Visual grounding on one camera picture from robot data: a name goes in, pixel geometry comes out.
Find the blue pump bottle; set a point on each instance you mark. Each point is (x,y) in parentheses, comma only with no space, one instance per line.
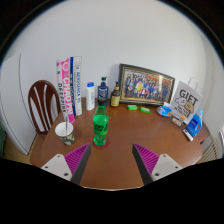
(103,90)

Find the white paper gift bag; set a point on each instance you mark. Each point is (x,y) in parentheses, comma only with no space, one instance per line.
(186,100)

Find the pink and white tube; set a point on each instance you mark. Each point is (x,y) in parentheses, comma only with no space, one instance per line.
(66,93)

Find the white radiator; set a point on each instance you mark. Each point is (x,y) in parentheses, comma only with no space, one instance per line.
(213,151)

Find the white patterned paper cup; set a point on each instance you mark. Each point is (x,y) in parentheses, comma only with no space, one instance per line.
(66,136)

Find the flat round red coaster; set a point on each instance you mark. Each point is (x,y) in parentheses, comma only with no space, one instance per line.
(106,145)

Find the blue detergent bottle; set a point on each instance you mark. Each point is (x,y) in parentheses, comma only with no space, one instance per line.
(194,125)

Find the white and blue tube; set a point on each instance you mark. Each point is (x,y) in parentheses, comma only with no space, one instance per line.
(77,86)

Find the small brown box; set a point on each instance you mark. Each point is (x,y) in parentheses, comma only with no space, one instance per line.
(176,121)

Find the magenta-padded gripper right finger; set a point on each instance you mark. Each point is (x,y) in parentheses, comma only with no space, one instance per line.
(151,163)

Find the amber pump bottle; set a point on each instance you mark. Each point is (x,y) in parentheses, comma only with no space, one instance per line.
(115,98)

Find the framed group photo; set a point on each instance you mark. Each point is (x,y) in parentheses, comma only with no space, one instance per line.
(146,85)

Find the metal spoon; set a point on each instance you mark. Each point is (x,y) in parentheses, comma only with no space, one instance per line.
(66,121)

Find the white door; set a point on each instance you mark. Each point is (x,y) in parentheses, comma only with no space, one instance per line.
(13,106)

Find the white pen-shaped stick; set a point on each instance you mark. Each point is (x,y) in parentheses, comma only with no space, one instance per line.
(187,135)

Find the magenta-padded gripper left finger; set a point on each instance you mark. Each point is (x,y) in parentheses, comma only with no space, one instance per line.
(71,163)

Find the blue tissue pack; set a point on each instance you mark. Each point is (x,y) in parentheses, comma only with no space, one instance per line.
(165,110)

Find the green plastic drink bottle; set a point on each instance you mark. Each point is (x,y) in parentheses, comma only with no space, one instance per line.
(100,125)

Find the dark wooden chair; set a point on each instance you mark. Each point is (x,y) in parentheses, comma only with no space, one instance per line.
(43,106)

